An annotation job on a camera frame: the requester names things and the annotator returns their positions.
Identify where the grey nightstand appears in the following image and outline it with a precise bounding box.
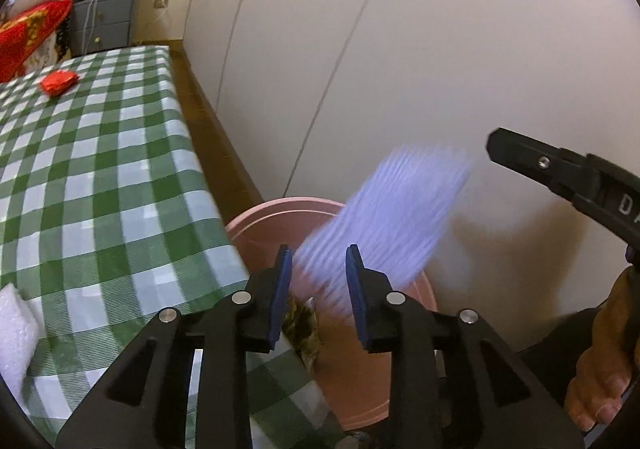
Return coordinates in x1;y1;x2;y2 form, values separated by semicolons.
70;0;140;55

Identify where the lavender pleated paper liner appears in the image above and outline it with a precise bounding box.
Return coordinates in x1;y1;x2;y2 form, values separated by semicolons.
292;144;473;320

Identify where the white wardrobe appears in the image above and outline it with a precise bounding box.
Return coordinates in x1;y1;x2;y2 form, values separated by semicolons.
182;0;640;355

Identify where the white cable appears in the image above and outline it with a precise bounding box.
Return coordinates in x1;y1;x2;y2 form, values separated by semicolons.
82;0;108;52

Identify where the floral cloth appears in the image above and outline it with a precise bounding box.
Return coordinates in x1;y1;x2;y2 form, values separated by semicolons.
20;24;71;75

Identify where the red gold blanket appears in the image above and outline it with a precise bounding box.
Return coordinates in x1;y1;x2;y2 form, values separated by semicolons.
0;0;73;84

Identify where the person's right hand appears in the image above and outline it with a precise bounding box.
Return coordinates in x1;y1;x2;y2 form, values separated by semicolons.
565;266;640;432

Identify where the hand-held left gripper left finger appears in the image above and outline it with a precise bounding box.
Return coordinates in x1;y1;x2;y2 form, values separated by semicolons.
55;244;293;449

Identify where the green checked tablecloth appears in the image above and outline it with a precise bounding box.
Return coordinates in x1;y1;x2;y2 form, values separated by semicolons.
0;44;346;449

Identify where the pink plastic bin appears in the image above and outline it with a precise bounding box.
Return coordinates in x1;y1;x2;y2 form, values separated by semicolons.
225;198;438;432

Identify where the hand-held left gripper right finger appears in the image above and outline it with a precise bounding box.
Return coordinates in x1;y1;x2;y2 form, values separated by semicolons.
345;244;586;449

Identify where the black gold patterned wrapper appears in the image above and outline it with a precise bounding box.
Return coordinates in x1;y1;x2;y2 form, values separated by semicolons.
282;296;323;372

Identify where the red crumpled wrapper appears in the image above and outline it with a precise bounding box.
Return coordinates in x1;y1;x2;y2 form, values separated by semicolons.
40;70;80;96

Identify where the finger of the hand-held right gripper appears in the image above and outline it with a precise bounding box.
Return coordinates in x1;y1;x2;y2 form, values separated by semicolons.
486;127;601;210

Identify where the white foam sheet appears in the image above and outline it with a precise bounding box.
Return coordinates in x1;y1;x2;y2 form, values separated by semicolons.
0;283;43;395

